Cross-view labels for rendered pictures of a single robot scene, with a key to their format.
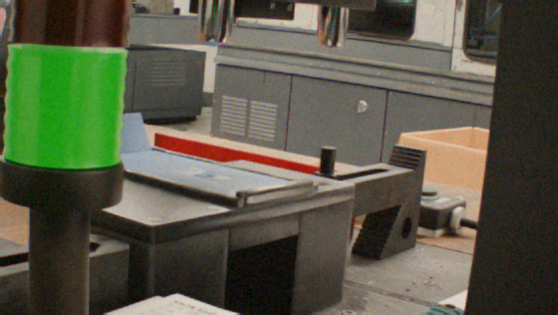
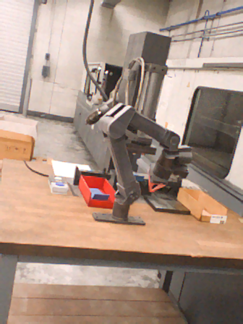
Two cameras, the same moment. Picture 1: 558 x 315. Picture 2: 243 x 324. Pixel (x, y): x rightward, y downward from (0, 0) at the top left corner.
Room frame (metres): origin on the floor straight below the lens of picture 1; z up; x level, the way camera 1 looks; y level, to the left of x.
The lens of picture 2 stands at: (2.05, 1.08, 1.41)
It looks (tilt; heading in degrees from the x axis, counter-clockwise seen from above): 12 degrees down; 217
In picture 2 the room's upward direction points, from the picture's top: 12 degrees clockwise
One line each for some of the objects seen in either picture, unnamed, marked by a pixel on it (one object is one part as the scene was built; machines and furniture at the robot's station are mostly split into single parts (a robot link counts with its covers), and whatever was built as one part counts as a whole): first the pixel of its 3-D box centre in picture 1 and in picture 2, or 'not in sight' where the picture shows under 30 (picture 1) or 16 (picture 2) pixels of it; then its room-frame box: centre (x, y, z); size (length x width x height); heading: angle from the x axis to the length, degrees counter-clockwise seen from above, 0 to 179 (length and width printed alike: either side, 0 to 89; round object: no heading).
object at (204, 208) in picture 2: not in sight; (200, 205); (0.43, 0.38, 0.93); 0.25 x 0.13 x 0.08; 55
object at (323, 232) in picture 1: (200, 258); (130, 184); (0.55, 0.05, 0.94); 0.20 x 0.10 x 0.07; 145
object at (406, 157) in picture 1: (390, 200); (81, 176); (0.76, -0.10, 0.95); 0.06 x 0.03 x 0.09; 145
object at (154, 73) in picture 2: not in sight; (147, 95); (0.56, 0.04, 1.37); 0.11 x 0.09 x 0.30; 145
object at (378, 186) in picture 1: (350, 205); (95, 176); (0.70, -0.06, 0.95); 0.15 x 0.03 x 0.10; 145
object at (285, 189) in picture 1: (274, 206); not in sight; (0.54, 0.00, 0.98); 0.07 x 0.01 x 0.03; 145
